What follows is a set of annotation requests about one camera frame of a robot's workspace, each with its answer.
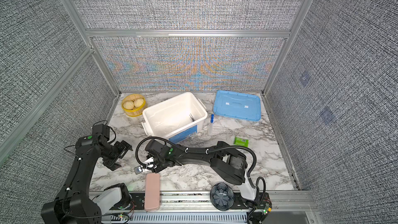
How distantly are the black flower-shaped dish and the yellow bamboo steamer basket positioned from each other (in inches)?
26.7

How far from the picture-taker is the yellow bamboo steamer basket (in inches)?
41.5

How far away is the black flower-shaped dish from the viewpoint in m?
0.72
